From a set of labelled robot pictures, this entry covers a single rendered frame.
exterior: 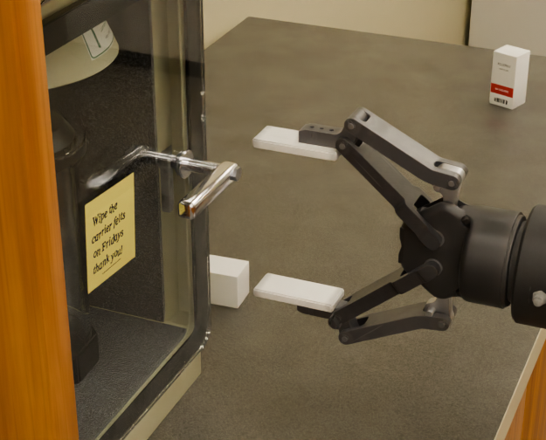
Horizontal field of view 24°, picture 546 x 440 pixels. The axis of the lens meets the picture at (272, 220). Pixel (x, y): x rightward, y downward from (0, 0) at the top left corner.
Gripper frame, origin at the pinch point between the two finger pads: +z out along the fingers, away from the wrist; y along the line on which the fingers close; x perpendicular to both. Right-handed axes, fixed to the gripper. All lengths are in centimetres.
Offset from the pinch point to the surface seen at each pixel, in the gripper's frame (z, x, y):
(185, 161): 10.4, -5.4, 0.6
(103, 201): 11.0, 8.0, 2.9
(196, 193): 6.6, 0.5, 0.9
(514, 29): 40, -290, -83
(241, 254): 18.5, -35.1, -25.8
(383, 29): 55, -207, -58
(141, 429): 12.4, 1.8, -23.8
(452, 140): 4, -77, -26
